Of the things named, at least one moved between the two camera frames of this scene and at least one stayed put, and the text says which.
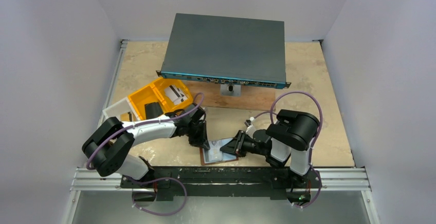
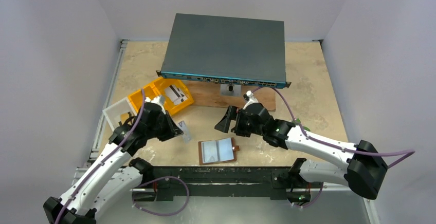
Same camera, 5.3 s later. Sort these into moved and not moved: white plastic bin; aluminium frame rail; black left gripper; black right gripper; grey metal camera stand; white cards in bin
Moved: black right gripper; black left gripper
Not moved: aluminium frame rail; white plastic bin; white cards in bin; grey metal camera stand
